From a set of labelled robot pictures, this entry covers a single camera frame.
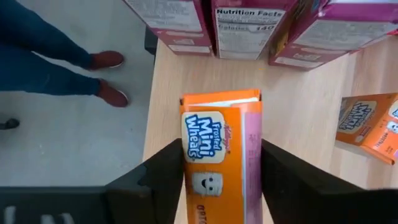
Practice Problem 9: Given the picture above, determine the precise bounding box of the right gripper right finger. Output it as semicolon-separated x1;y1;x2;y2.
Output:
261;139;398;224

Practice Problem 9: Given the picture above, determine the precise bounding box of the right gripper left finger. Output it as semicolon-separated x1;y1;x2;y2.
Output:
105;138;186;224

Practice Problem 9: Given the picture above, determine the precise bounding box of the orange Mini Wheats box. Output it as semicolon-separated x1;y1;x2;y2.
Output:
179;89;264;224
335;92;398;166

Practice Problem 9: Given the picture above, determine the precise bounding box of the magenta Raisin Bran box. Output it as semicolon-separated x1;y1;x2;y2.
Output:
123;0;216;57
268;0;398;72
210;0;301;60

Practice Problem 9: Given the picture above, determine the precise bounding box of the wooden shelf on black posts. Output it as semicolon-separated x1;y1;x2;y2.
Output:
142;30;398;224

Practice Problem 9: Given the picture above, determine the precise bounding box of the black floor object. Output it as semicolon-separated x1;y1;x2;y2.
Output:
0;118;20;130

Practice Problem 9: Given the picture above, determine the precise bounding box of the person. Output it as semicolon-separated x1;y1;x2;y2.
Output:
0;0;130;108

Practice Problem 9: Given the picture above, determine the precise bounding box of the black aluminium table frame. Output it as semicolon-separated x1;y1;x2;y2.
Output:
144;26;159;57

